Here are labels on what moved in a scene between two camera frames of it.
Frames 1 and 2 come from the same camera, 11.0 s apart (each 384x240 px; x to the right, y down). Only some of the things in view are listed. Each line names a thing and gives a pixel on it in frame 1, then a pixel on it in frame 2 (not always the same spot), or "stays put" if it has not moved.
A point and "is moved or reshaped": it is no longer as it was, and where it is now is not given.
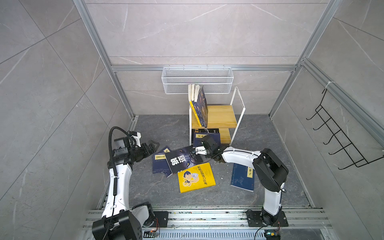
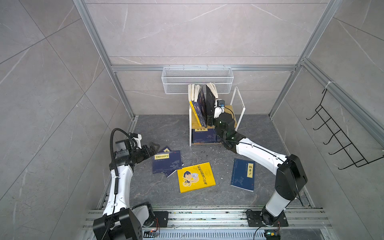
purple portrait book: [196, 89] stays put
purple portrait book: [202, 99] stays put
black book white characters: [182, 159] to [211, 94]
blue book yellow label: [243, 177] stays put
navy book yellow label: [198, 137] is moved or reshaped
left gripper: [151, 150] stays put
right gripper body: [211, 154] to [219, 133]
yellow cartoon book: [196, 178] stays put
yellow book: [190, 97] stays put
